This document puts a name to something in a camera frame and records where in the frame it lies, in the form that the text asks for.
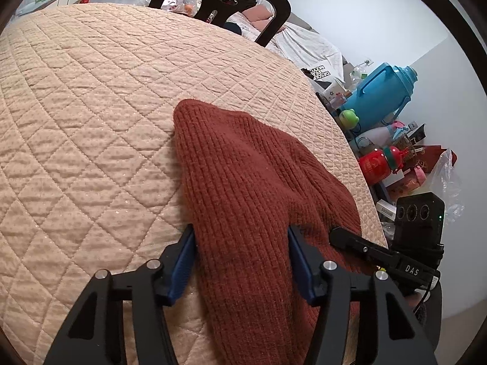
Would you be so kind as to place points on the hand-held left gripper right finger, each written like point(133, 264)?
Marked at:
point(300, 266)

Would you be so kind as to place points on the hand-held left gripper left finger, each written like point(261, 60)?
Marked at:
point(182, 266)

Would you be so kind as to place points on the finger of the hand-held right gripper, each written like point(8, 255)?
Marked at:
point(361, 245)

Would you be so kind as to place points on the rust red knit sweater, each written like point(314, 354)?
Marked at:
point(247, 182)

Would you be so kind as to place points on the small white box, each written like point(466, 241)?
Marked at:
point(386, 211)

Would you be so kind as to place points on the pink cup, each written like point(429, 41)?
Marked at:
point(415, 176)

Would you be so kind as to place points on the clear plastic bag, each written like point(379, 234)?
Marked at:
point(447, 182)

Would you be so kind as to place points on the dark red gift bag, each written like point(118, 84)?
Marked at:
point(433, 157)

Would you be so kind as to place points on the red bottle with green lid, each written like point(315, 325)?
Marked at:
point(374, 167)

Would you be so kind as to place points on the white bottle with pink lid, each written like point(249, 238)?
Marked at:
point(376, 137)

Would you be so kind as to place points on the green frog toy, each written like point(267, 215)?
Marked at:
point(348, 118)

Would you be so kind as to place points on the blue thermos jug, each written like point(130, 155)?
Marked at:
point(380, 91)

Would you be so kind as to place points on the white paper cup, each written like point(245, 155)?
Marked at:
point(334, 89)

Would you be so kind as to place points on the beige quilted blanket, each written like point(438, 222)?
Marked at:
point(95, 121)

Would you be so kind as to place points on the dark round object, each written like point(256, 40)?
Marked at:
point(233, 27)

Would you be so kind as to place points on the floral bed cover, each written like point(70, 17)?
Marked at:
point(245, 26)

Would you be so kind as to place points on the black plastic chair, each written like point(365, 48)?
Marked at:
point(274, 7)

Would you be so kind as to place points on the pink pillow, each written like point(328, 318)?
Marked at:
point(258, 12)

